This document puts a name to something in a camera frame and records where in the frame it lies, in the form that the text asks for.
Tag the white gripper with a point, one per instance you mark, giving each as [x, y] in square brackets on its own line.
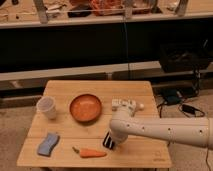
[126, 107]

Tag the black white eraser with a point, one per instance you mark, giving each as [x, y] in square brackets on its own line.
[108, 142]

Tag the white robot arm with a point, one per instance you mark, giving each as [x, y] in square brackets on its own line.
[190, 131]

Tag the dark floor device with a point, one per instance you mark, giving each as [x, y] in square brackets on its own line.
[170, 96]

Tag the orange bowl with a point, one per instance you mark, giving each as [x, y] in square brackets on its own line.
[85, 108]

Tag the black power adapter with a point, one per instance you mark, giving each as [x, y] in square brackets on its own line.
[189, 109]

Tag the orange carrot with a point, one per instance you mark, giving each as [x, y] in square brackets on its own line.
[89, 153]

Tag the wooden table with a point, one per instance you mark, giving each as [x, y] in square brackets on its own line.
[136, 152]

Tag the black box on shelf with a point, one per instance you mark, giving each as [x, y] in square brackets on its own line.
[183, 57]

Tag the white plastic cup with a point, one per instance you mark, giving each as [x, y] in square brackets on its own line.
[46, 105]

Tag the blue sponge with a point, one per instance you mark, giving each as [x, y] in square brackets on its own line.
[47, 145]

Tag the long shelf unit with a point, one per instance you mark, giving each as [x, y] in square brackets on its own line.
[48, 39]

